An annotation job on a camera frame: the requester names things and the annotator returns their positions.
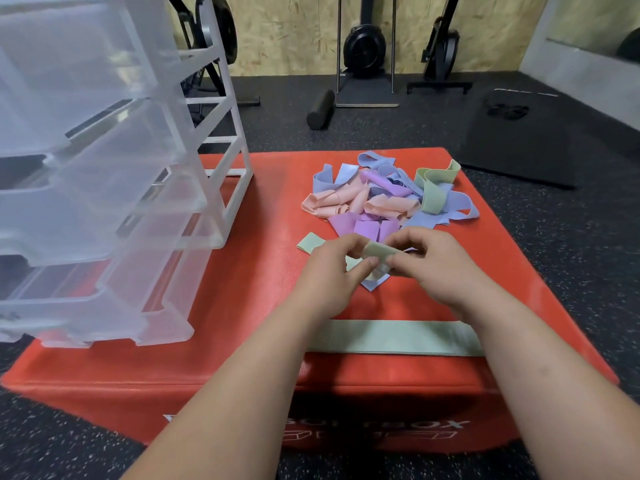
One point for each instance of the black upright rowing machine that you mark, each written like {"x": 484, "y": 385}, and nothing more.
{"x": 442, "y": 49}

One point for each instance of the stack of green bands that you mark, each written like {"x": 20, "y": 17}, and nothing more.
{"x": 400, "y": 337}

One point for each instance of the person's right hand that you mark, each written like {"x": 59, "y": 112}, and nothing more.
{"x": 440, "y": 274}

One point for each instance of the person's left hand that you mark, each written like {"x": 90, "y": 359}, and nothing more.
{"x": 325, "y": 284}

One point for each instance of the wall mirror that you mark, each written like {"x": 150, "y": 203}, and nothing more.
{"x": 585, "y": 14}

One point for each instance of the clear plastic drawer unit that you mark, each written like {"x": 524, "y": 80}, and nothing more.
{"x": 242, "y": 144}

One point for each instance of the person's right forearm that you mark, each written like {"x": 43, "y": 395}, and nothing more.
{"x": 565, "y": 394}

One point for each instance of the pile of mixed resistance bands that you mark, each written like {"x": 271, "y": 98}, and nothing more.
{"x": 370, "y": 227}

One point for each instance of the black ski machine with stand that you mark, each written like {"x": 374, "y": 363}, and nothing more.
{"x": 365, "y": 49}

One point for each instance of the black foam roller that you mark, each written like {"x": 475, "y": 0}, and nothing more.
{"x": 321, "y": 109}

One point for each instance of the translucent plastic drawer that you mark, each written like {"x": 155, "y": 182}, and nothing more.
{"x": 75, "y": 314}
{"x": 95, "y": 209}
{"x": 65, "y": 69}
{"x": 172, "y": 324}

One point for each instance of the red soft plyo box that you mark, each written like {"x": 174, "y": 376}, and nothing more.
{"x": 260, "y": 294}

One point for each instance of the person's left forearm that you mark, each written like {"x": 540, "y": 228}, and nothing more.
{"x": 235, "y": 404}

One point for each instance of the black exercise mat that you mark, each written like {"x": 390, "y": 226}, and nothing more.
{"x": 520, "y": 144}

